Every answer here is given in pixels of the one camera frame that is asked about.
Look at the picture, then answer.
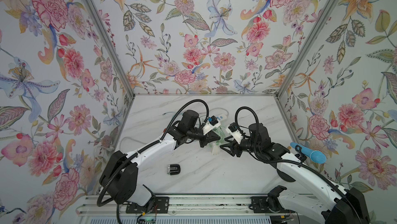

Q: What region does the white charger green cable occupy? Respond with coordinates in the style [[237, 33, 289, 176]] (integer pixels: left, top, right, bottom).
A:
[[207, 130, 224, 156]]

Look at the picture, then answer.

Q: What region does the black electric shaver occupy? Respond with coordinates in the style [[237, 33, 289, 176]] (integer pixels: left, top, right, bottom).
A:
[[167, 164, 181, 175]]

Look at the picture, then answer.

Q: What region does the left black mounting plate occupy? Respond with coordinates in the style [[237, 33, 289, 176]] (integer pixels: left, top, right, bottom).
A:
[[126, 185, 170, 214]]

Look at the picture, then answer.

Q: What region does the black mounting plate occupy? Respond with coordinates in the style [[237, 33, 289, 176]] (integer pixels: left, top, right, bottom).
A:
[[249, 185, 294, 214], [126, 185, 170, 214]]

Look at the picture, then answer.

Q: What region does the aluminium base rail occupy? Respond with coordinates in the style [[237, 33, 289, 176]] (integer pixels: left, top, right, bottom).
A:
[[75, 194, 342, 217]]

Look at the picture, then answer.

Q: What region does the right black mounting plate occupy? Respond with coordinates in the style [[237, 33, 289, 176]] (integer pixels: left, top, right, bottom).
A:
[[249, 185, 294, 214]]

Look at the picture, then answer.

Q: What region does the blue microphone on stand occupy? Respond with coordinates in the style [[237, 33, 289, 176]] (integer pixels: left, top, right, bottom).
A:
[[290, 142, 327, 164]]

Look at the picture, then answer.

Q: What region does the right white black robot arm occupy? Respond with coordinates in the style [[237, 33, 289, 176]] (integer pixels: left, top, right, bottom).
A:
[[221, 107, 371, 224]]

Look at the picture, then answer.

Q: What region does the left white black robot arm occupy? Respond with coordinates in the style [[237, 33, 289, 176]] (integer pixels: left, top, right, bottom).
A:
[[96, 99, 221, 217]]

